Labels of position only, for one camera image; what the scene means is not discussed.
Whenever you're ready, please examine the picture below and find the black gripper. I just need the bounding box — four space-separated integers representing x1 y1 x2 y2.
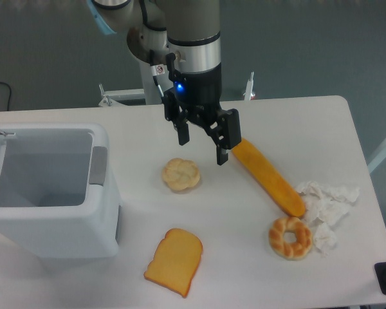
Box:
162 66 241 165

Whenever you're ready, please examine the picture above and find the long orange baguette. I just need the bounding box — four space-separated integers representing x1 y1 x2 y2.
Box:
232 138 306 218

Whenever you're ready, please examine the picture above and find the small crumpled white tissue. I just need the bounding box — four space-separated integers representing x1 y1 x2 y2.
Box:
313 223 337 256

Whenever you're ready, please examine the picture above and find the round braided bread roll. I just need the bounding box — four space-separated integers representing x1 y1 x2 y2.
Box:
161 158 201 191

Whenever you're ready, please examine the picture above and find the twisted ring bread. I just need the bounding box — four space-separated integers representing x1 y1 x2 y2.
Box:
268 217 313 260

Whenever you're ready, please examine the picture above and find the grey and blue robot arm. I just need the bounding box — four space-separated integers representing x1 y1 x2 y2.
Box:
87 1 241 165

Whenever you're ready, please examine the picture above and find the white trash bin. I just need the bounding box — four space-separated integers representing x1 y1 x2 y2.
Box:
0 123 122 259

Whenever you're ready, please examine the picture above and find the large crumpled white tissue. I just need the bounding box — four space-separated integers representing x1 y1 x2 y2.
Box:
295 181 360 227

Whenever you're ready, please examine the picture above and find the orange toast slice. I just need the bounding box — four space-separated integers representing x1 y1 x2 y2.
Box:
143 228 203 298

